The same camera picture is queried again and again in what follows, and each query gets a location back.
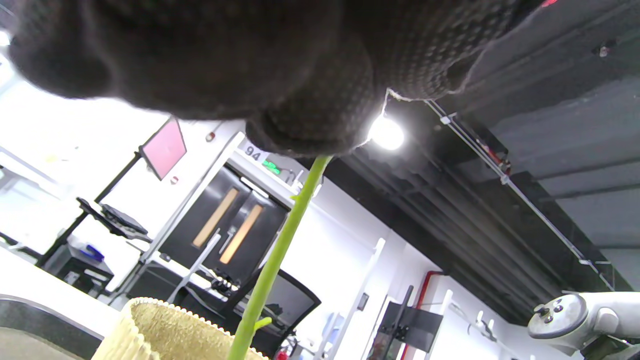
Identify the white number sign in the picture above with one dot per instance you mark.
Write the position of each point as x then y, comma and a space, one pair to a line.
253, 153

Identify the black double door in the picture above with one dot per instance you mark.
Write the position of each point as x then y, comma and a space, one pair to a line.
225, 225

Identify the black mesh chair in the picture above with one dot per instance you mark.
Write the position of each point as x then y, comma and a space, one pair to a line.
295, 300

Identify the green exit sign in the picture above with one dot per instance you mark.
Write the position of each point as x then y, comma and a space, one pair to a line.
271, 167

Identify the person's left hand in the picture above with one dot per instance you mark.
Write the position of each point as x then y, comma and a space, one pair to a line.
250, 60

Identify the red wall pipe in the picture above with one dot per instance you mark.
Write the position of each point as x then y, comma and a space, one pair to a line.
425, 285

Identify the pink screen monitor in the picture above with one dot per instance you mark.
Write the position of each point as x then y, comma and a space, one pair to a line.
164, 149

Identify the round ceiling spotlight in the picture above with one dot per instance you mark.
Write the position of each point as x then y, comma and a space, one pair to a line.
386, 133

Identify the white right hand controller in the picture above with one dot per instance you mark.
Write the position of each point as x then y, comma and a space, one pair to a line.
565, 317

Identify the dark brown plastic tray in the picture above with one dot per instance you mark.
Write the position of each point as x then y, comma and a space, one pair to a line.
40, 320

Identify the black flat screen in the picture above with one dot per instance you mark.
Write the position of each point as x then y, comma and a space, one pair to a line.
415, 325

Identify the red artificial rose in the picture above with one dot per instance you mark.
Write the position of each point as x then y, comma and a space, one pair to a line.
280, 250

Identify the yellow ribbed flower pot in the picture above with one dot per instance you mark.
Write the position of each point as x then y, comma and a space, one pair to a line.
170, 335

